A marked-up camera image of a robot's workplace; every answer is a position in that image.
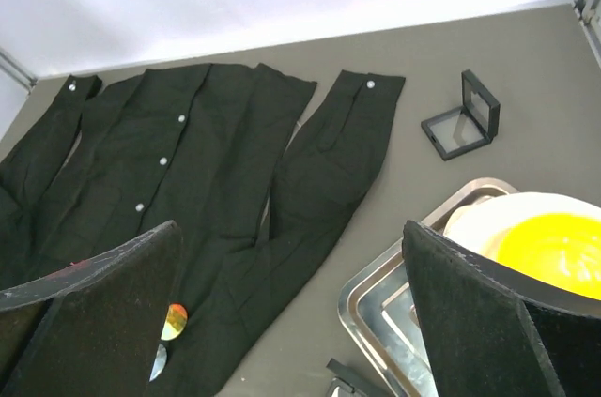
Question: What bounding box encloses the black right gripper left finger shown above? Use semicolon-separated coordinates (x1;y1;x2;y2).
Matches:
1;221;182;396

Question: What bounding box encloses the open black display box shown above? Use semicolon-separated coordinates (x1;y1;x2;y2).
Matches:
421;69;501;161

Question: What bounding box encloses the round portrait brooch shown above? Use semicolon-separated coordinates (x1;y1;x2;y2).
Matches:
149;344;168;382

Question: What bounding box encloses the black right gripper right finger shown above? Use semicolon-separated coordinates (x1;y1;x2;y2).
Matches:
402;221;600;396

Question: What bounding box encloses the yellow bowl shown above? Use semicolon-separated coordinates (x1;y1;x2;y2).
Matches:
490;213;600;300

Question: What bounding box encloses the white bowl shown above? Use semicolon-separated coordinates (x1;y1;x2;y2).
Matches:
444;191;600;261

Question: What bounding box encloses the stainless steel tray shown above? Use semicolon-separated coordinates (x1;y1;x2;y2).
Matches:
336;176;520;397

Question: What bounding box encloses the black display box near tray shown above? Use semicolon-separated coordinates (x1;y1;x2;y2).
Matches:
326;359;389;397

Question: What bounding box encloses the black button-up shirt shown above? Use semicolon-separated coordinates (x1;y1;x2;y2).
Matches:
1;63;405;396

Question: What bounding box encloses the iridescent round brooch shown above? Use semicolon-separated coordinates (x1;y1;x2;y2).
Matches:
161;303;188;342

